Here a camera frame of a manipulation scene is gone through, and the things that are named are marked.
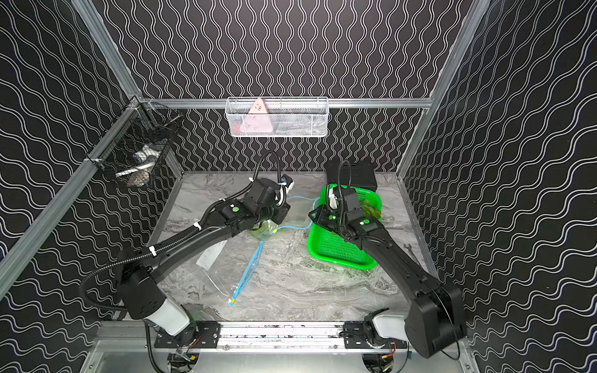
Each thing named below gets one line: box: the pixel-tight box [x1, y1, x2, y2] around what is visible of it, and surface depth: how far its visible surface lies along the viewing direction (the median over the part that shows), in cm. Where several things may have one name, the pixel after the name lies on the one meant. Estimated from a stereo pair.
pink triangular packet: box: [242, 97, 273, 134], surface depth 92 cm
